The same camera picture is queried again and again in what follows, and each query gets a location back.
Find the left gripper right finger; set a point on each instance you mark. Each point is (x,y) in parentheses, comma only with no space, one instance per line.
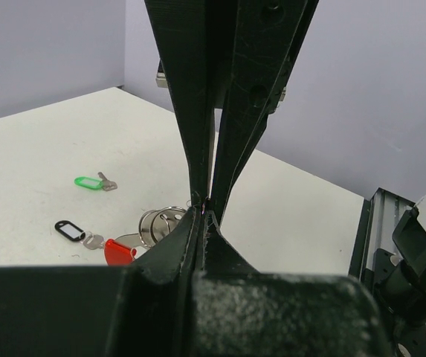
(238,311)

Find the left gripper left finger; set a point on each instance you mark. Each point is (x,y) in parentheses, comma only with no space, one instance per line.
(135,310)

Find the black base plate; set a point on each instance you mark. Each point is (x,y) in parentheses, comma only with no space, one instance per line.
(379,217)

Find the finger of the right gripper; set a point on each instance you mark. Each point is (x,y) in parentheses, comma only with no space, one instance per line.
(179,29)
(267,39)

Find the green tag key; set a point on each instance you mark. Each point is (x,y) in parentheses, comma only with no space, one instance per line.
(101,183)

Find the black tag key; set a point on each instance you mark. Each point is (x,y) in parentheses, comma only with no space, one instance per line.
(73,233)

